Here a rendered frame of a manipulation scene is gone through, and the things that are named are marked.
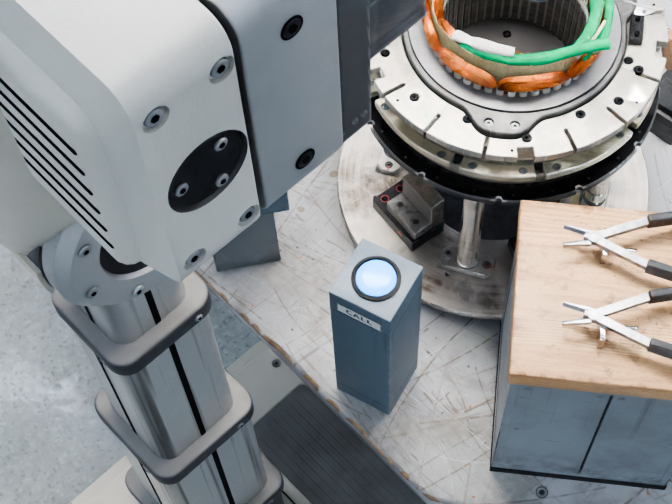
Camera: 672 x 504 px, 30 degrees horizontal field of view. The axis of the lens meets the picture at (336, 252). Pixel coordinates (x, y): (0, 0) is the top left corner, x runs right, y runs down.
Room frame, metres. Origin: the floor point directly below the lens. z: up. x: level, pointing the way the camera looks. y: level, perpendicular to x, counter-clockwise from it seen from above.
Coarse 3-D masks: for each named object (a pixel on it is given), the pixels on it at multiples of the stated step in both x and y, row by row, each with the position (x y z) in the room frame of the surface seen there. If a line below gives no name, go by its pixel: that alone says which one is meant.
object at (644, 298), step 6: (642, 294) 0.51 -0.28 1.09; (648, 294) 0.50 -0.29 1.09; (624, 300) 0.50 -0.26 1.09; (630, 300) 0.50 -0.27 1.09; (636, 300) 0.50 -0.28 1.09; (642, 300) 0.50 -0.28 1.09; (648, 300) 0.50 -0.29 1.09; (606, 306) 0.50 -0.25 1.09; (612, 306) 0.49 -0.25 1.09; (618, 306) 0.49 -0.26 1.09; (624, 306) 0.49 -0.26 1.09; (630, 306) 0.49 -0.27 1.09; (636, 306) 0.50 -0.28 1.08; (600, 312) 0.49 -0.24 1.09; (606, 312) 0.49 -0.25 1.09; (612, 312) 0.49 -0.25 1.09; (618, 312) 0.49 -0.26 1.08
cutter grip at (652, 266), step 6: (648, 264) 0.53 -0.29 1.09; (654, 264) 0.53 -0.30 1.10; (660, 264) 0.53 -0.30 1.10; (666, 264) 0.53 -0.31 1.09; (648, 270) 0.53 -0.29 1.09; (654, 270) 0.53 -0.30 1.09; (660, 270) 0.53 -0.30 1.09; (666, 270) 0.53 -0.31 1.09; (660, 276) 0.53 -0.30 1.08; (666, 276) 0.52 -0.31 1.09
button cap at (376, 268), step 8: (368, 264) 0.58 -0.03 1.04; (376, 264) 0.58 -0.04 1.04; (384, 264) 0.58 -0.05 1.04; (360, 272) 0.58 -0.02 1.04; (368, 272) 0.57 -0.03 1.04; (376, 272) 0.57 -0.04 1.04; (384, 272) 0.57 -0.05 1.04; (392, 272) 0.57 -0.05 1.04; (360, 280) 0.57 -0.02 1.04; (368, 280) 0.57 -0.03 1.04; (376, 280) 0.57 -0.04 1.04; (384, 280) 0.56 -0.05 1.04; (392, 280) 0.56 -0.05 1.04; (360, 288) 0.56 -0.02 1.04; (368, 288) 0.56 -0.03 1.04; (376, 288) 0.56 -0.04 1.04; (384, 288) 0.56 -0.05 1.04; (392, 288) 0.56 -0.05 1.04
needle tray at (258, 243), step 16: (272, 208) 0.66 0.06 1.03; (288, 208) 0.66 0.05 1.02; (256, 224) 0.73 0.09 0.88; (272, 224) 0.73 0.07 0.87; (240, 240) 0.73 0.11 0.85; (256, 240) 0.73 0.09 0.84; (272, 240) 0.73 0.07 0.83; (224, 256) 0.73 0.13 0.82; (240, 256) 0.73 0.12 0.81; (256, 256) 0.73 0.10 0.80; (272, 256) 0.73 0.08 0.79
